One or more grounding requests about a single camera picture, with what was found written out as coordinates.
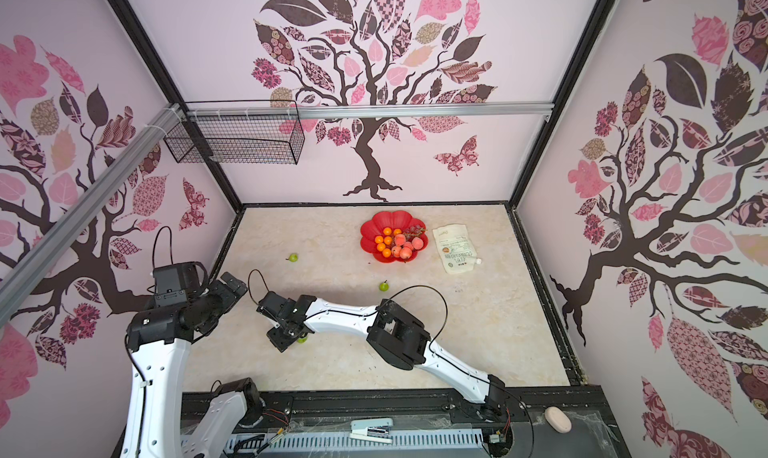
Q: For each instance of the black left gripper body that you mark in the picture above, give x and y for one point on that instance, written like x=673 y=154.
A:
x=217 y=301

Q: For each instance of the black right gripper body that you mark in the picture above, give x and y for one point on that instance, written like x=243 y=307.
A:
x=282 y=339

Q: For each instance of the purple fake grape bunch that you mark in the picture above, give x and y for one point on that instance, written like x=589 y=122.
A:
x=415 y=231

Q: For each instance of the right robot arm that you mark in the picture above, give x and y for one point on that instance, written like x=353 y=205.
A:
x=395 y=334

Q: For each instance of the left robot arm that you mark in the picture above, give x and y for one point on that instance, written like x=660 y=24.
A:
x=185 y=305

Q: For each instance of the red flower fruit bowl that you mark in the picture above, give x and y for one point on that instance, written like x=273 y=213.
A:
x=394 y=219

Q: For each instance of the black wire basket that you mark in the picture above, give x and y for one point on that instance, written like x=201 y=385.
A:
x=238 y=132

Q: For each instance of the aluminium frame rail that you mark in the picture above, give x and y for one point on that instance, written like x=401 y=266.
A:
x=24 y=277

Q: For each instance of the white slotted cable duct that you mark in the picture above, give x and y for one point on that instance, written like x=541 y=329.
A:
x=409 y=443

